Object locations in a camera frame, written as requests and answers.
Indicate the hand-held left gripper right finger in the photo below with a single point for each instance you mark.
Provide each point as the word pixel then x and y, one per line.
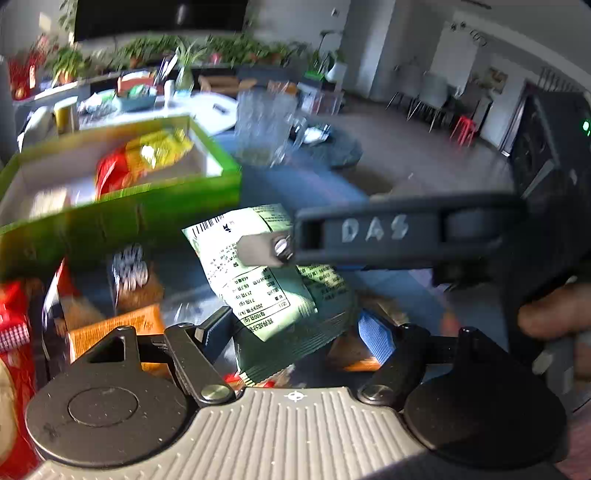
pixel 376 339

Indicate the framed wall picture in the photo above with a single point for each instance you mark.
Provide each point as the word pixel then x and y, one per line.
pixel 496 78

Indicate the potted green plant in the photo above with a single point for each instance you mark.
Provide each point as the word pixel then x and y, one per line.
pixel 143 48
pixel 231 50
pixel 67 64

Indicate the blue plastic tray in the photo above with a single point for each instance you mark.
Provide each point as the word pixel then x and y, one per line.
pixel 136 102

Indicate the orange snack packet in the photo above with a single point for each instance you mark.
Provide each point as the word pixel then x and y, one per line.
pixel 115 332
pixel 348 353

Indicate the open cardboard box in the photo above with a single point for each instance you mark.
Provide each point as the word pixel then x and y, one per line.
pixel 226 83

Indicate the small white bottle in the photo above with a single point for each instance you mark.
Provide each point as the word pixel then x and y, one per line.
pixel 169 94

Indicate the red leaf plant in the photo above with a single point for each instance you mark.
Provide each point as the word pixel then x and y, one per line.
pixel 23 69

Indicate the red yellow snack packet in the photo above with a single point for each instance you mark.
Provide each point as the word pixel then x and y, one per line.
pixel 138 161

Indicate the green cardboard box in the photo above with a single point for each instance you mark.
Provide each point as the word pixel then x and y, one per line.
pixel 138 217

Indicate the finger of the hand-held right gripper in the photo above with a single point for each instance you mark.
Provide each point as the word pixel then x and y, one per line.
pixel 369 230

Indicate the red stool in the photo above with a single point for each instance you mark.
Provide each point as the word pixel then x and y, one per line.
pixel 463 129

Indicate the pale green snack packet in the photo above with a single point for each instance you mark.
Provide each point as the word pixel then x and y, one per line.
pixel 277 295

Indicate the black television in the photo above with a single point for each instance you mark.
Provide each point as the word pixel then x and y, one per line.
pixel 161 18

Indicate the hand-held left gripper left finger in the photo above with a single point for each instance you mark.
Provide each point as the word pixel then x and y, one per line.
pixel 214 325

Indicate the red checkered snack packet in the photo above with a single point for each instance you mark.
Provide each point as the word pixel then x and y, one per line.
pixel 14 304

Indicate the large-leaf plant in white pot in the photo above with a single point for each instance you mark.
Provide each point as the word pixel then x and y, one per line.
pixel 337 71

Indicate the grey dining chair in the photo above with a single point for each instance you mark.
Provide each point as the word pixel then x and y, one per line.
pixel 431 92
pixel 406 78

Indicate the person's right hand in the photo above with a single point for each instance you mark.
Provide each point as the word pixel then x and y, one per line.
pixel 558 314

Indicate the clear plastic storage box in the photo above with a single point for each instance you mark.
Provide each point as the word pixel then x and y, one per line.
pixel 323 99

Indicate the dark grey rug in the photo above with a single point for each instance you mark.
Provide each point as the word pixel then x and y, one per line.
pixel 332 147

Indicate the yellow can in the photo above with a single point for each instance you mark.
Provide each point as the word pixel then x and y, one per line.
pixel 67 115

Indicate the dark red snack packet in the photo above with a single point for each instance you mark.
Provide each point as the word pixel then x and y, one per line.
pixel 53 323

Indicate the spider plant in glass vase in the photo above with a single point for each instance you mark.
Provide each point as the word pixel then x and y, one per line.
pixel 184 74

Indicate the brown cookie packet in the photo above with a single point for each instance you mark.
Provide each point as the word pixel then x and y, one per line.
pixel 138 290

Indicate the row of potted plants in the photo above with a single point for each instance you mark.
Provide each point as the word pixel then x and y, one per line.
pixel 281 53

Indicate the white round table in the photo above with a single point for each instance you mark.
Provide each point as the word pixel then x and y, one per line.
pixel 198 108

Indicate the orange box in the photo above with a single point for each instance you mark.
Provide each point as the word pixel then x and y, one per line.
pixel 134 83

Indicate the clear glass mug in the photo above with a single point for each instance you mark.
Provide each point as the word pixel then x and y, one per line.
pixel 263 124

